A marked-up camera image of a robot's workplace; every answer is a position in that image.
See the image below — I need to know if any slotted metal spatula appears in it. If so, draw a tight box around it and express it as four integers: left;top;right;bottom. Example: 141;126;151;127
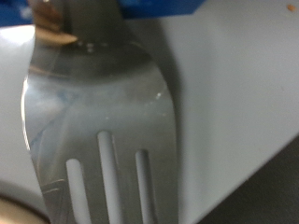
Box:
21;0;180;224

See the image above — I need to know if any blue spatula grip block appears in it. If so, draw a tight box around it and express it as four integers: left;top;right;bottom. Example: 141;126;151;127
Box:
0;0;206;28

